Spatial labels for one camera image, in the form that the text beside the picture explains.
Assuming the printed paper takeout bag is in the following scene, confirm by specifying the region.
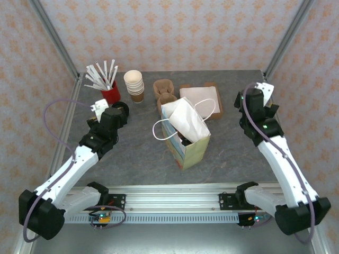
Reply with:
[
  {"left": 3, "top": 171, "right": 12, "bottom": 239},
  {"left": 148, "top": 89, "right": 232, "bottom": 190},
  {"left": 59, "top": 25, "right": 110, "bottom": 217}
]
[{"left": 152, "top": 96, "right": 217, "bottom": 171}]

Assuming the brown paper coffee cup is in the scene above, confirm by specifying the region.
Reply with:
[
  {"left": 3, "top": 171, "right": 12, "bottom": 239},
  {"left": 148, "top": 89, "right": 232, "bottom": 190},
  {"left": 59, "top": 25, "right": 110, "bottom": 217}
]
[{"left": 130, "top": 91, "right": 145, "bottom": 104}]

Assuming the brown cardboard napkin tray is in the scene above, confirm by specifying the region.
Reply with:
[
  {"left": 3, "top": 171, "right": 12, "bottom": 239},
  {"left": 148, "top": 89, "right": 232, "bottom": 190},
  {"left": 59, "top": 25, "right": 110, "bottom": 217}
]
[{"left": 179, "top": 82, "right": 225, "bottom": 121}]

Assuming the red straw holder cup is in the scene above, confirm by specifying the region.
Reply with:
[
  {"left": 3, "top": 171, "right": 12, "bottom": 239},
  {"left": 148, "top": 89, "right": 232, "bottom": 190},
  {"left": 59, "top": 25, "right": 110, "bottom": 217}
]
[{"left": 102, "top": 80, "right": 121, "bottom": 104}]

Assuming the brown pulp cup carrier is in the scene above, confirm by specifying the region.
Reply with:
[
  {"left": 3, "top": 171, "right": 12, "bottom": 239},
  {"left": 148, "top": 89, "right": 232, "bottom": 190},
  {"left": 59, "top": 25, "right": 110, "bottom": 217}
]
[{"left": 153, "top": 80, "right": 179, "bottom": 106}]

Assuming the grey metal panel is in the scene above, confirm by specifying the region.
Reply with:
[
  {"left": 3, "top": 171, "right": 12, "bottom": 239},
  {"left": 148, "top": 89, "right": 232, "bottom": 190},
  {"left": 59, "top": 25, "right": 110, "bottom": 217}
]
[{"left": 29, "top": 223, "right": 316, "bottom": 254}]

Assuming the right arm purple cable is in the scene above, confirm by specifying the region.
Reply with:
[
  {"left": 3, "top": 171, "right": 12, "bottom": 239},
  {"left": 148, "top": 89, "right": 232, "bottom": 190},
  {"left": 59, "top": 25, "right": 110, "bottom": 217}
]
[{"left": 241, "top": 82, "right": 316, "bottom": 244}]

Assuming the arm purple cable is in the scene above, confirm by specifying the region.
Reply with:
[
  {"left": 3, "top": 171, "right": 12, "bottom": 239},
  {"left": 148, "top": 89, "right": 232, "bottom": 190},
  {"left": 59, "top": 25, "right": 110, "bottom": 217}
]
[
  {"left": 23, "top": 98, "right": 127, "bottom": 243},
  {"left": 241, "top": 82, "right": 316, "bottom": 244}
]

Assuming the aluminium table side rail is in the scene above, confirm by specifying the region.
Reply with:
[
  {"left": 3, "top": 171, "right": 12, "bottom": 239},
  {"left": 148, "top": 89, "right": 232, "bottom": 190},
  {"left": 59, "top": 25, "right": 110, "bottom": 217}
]
[
  {"left": 41, "top": 74, "right": 83, "bottom": 193},
  {"left": 263, "top": 75, "right": 302, "bottom": 191}
]

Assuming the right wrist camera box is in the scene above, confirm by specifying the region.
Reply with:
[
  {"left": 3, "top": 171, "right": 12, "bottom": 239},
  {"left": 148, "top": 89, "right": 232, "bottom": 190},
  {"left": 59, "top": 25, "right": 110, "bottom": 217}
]
[{"left": 255, "top": 81, "right": 275, "bottom": 103}]

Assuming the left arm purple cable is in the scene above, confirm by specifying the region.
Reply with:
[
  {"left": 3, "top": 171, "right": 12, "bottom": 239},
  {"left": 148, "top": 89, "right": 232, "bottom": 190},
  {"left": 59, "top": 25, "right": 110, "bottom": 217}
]
[{"left": 23, "top": 98, "right": 127, "bottom": 243}]

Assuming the aluminium frame post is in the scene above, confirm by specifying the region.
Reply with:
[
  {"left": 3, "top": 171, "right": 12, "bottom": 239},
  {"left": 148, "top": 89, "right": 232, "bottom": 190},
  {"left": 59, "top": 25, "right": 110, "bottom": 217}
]
[
  {"left": 28, "top": 0, "right": 82, "bottom": 81},
  {"left": 264, "top": 0, "right": 316, "bottom": 80}
]

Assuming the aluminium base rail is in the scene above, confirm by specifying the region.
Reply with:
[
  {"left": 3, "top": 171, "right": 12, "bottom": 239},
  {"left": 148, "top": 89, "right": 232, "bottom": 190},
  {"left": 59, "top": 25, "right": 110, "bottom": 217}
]
[{"left": 28, "top": 185, "right": 318, "bottom": 213}]

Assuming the white slotted cable duct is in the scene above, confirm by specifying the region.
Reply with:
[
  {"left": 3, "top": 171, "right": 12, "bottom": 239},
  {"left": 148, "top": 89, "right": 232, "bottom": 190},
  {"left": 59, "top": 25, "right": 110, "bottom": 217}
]
[{"left": 63, "top": 214, "right": 240, "bottom": 225}]

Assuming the aluminium lower frame bar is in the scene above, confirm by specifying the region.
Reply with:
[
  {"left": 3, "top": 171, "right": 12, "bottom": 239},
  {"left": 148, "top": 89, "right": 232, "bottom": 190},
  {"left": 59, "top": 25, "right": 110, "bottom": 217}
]
[
  {"left": 13, "top": 211, "right": 40, "bottom": 254},
  {"left": 303, "top": 211, "right": 328, "bottom": 254}
]

